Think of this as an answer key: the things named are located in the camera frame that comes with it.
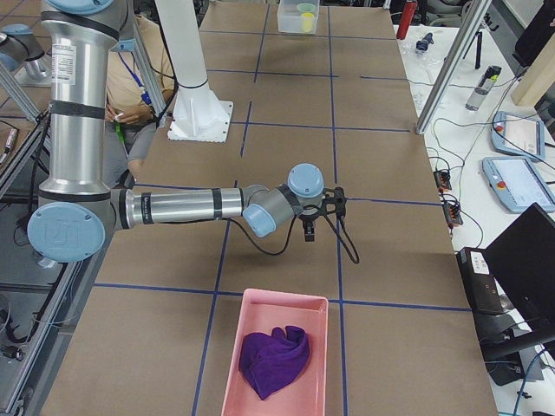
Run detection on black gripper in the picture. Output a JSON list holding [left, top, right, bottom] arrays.
[[298, 204, 323, 242]]

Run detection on purple cloth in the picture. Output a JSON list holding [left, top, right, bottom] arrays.
[[238, 325, 310, 400]]

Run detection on yellow plastic cup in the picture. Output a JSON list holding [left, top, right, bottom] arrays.
[[301, 12, 315, 34]]

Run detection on pale green ceramic bowl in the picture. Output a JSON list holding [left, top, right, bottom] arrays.
[[297, 3, 317, 15]]

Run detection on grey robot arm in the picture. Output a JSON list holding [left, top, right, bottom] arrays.
[[1, 23, 51, 88], [27, 1, 324, 263]]

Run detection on black equipment box with label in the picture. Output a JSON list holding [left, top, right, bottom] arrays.
[[456, 247, 504, 315]]

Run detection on translucent white plastic box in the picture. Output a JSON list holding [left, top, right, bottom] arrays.
[[277, 0, 320, 35]]

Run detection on black power strip left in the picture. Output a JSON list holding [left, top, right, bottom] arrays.
[[434, 170, 452, 193]]

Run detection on black power strip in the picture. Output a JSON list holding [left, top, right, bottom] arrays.
[[442, 201, 463, 229], [434, 170, 452, 193]]

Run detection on black power strip right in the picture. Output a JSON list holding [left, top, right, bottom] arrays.
[[442, 201, 463, 229]]

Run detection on pink plastic bin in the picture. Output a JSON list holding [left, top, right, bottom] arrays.
[[221, 289, 329, 415]]

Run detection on seated person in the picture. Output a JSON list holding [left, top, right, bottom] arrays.
[[102, 15, 174, 187]]

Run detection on blue grey teach pendant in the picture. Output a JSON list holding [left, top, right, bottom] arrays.
[[491, 111, 545, 161], [481, 156, 554, 213]]

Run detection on folded dark blue umbrella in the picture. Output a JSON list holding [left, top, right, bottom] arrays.
[[415, 32, 434, 54]]

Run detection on black computer monitor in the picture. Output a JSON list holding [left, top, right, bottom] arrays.
[[484, 203, 554, 329]]

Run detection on clear water bottle black cap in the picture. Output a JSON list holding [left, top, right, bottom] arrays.
[[465, 65, 502, 111]]

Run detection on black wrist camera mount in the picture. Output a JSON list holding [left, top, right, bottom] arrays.
[[322, 186, 347, 218]]

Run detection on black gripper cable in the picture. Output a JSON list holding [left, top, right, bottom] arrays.
[[225, 211, 361, 265]]

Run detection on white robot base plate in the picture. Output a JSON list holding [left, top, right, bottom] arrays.
[[157, 1, 233, 143]]

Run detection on grey metal camera post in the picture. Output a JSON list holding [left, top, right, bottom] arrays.
[[415, 0, 492, 135]]

